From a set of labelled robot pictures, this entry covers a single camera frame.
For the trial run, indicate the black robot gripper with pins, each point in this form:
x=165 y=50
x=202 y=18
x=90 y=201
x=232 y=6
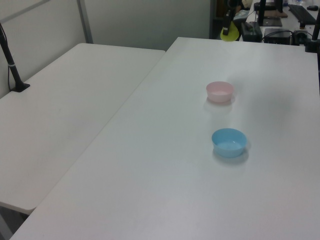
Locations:
x=233 y=3

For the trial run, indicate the green pear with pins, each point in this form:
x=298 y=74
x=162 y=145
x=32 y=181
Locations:
x=233 y=33

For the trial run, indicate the pink plastic bowl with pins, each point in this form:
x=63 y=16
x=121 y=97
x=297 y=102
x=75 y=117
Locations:
x=219 y=91

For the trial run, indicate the blue plastic bowl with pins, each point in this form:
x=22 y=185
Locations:
x=229 y=142

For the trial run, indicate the black case with green stripe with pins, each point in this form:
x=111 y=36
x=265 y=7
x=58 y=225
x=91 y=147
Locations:
x=252 y=31

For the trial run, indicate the black vertical monitor stand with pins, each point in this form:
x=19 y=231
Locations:
x=261 y=11

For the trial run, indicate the black flat mat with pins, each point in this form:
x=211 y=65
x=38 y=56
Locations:
x=272 y=22

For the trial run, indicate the brown wooden board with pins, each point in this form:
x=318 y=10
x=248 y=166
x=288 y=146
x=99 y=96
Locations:
x=276 y=13

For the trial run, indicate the black box device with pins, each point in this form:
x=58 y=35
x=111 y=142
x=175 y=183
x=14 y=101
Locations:
x=277 y=35

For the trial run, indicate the black computer keyboard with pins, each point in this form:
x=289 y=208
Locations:
x=301 y=13

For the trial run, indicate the black computer mouse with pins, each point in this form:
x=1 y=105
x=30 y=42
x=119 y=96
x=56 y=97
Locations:
x=312 y=8

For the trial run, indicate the black pole with table clamp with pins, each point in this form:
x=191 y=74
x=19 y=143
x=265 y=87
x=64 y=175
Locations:
x=313 y=41

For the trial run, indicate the white side table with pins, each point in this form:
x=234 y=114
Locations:
x=62 y=112

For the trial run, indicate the grey metal partition post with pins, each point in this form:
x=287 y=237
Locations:
x=85 y=21

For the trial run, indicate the black camera pole with base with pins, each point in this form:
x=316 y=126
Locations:
x=11 y=65

